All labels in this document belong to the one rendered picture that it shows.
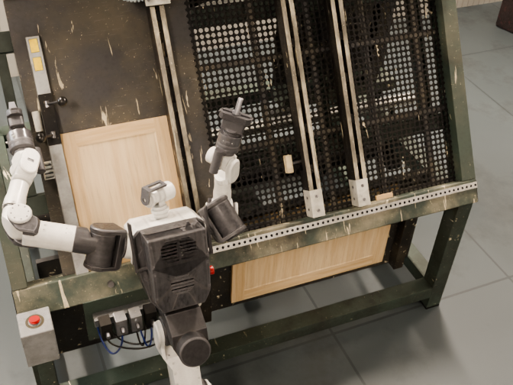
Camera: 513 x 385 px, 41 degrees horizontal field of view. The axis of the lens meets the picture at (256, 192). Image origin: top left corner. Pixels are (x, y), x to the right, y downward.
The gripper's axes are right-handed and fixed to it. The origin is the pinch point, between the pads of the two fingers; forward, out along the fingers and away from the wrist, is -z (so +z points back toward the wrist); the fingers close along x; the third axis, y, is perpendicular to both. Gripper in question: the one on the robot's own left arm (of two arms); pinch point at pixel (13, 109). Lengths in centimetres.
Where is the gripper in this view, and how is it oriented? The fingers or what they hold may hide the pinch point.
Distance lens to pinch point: 269.9
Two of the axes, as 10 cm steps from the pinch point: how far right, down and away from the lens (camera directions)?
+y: 9.2, -2.1, 3.2
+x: -2.0, 4.4, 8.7
